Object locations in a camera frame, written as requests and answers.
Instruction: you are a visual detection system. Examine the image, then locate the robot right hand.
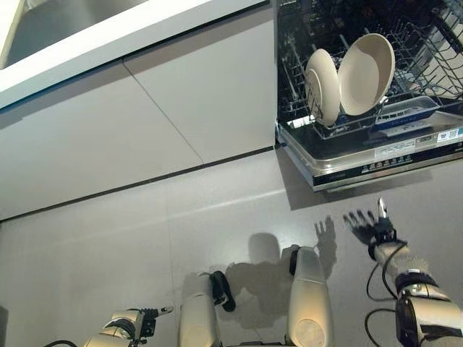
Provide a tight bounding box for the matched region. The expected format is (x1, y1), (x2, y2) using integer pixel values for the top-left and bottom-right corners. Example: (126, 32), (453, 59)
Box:
(342, 197), (398, 247)

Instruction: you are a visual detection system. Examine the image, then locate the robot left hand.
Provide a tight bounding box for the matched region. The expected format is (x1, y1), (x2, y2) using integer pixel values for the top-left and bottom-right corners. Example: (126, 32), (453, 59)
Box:
(103, 305), (175, 343)

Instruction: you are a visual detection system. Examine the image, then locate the beige round plate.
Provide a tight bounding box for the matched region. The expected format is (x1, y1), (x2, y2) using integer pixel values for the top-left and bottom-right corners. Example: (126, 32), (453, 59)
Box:
(336, 33), (396, 117)
(305, 48), (341, 128)

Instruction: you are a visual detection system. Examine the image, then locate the small metal dishwasher tray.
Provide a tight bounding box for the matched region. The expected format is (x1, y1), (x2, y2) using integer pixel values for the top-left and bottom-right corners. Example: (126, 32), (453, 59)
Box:
(373, 95), (441, 132)

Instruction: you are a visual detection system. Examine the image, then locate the robot left leg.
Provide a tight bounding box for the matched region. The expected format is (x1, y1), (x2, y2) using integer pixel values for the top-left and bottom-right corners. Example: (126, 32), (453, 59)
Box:
(178, 270), (237, 347)

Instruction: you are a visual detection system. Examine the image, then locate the small white plate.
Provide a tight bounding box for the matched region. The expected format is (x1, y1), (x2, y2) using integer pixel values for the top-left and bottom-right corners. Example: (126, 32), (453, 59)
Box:
(305, 67), (325, 121)

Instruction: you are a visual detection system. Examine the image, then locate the white cabinet door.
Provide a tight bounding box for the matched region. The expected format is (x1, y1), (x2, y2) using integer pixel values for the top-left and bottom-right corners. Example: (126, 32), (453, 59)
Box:
(0, 61), (204, 222)
(122, 16), (279, 166)

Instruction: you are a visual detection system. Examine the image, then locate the stainless steel sink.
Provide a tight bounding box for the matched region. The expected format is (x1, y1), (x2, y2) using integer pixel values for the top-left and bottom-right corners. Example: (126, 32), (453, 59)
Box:
(0, 0), (149, 70)

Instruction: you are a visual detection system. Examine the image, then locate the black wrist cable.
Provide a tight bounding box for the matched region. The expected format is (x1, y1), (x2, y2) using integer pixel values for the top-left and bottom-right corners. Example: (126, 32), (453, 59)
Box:
(363, 241), (410, 347)

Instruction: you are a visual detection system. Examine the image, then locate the dark wire dishwasher rack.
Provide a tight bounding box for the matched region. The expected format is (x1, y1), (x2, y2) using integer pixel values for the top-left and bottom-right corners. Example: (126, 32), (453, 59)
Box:
(277, 0), (463, 140)

